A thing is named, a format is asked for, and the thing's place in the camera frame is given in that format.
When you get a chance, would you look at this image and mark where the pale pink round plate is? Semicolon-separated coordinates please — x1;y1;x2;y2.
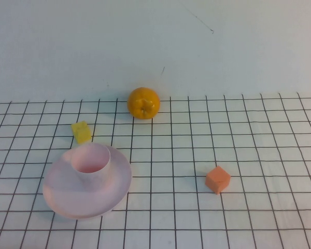
42;143;134;220

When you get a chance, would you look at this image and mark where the orange foam cube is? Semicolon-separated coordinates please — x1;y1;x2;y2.
205;166;232;195

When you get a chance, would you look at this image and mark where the orange fruit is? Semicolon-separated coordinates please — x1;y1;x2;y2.
127;87;161;120

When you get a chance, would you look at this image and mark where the yellow foam cube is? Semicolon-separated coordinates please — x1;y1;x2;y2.
71;120;92;145

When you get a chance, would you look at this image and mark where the pale pink plastic cup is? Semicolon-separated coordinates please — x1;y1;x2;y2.
71;144;111;191

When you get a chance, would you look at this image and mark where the white black-grid table cloth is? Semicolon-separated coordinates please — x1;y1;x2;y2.
0;92;311;249

